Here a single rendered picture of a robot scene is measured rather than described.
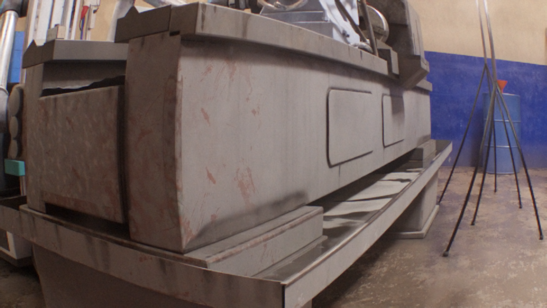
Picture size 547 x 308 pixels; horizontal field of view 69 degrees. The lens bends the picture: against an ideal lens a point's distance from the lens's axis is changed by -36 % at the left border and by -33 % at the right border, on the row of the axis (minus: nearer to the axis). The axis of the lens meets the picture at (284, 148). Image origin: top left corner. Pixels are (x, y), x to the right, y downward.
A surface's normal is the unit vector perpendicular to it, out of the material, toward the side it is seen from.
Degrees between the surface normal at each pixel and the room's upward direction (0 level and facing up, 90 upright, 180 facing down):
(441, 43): 90
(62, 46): 90
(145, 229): 90
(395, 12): 90
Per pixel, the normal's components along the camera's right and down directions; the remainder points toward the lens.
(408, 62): -0.38, 0.07
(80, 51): 0.93, 0.03
